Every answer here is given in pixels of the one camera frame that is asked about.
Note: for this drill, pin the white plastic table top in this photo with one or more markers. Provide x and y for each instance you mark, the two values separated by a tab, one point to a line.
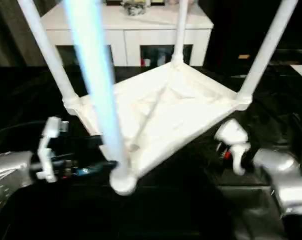
178	112

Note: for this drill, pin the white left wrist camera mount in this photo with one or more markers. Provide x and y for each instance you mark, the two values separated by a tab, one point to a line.
52	127

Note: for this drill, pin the grey curtain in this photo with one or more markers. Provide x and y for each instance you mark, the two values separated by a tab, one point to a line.
6	37

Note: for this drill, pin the black mat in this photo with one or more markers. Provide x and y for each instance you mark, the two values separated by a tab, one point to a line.
266	87

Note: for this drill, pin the small yellow tag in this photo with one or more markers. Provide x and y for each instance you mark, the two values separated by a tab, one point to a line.
243	56

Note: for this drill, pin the white plastic table leg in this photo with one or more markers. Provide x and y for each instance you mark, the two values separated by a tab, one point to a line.
266	50
48	55
96	75
181	30

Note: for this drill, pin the glass bowl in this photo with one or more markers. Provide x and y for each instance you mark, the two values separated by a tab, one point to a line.
134	8

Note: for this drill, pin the white cabinet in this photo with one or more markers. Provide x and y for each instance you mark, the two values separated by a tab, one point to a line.
146	25

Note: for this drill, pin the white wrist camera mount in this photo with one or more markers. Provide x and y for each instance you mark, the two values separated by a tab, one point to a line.
52	127
232	132

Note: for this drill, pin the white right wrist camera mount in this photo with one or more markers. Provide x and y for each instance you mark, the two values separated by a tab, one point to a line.
232	132

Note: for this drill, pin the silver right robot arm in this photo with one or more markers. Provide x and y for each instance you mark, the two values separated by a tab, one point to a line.
286	170

